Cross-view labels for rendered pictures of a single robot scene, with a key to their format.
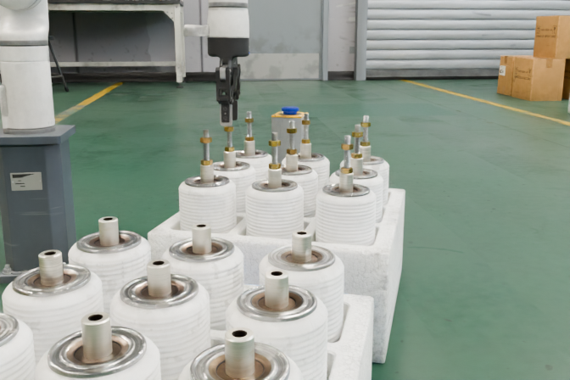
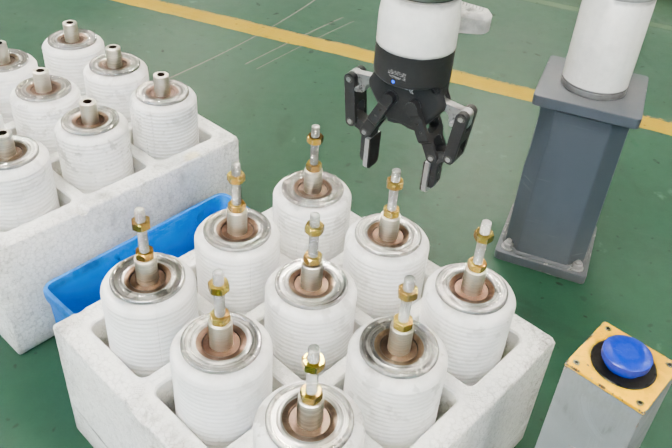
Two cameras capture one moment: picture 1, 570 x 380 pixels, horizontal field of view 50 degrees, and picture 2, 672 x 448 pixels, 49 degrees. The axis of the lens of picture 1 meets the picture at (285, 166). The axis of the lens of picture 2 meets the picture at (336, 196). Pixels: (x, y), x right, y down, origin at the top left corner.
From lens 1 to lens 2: 147 cm
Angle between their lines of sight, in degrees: 103
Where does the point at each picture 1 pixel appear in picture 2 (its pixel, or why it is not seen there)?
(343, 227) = not seen: hidden behind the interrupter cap
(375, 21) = not seen: outside the picture
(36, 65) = not seen: outside the picture
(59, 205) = (530, 179)
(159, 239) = not seen: hidden behind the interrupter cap
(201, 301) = (13, 100)
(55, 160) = (545, 126)
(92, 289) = (88, 76)
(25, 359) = (50, 60)
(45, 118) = (575, 72)
